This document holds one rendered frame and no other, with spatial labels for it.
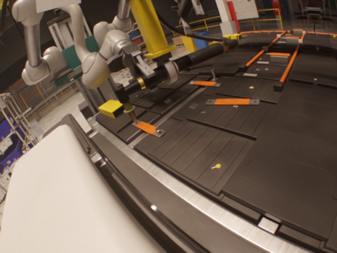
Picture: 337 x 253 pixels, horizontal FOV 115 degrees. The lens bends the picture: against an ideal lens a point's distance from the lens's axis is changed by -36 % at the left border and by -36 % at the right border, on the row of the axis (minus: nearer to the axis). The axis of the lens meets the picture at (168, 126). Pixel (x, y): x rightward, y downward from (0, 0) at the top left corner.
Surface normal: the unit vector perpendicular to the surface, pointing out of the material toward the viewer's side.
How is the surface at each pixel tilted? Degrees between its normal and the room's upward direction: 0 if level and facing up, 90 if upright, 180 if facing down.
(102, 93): 90
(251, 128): 0
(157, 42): 90
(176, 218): 0
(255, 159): 0
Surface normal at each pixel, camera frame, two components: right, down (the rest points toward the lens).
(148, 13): 0.43, 0.37
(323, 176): -0.33, -0.78
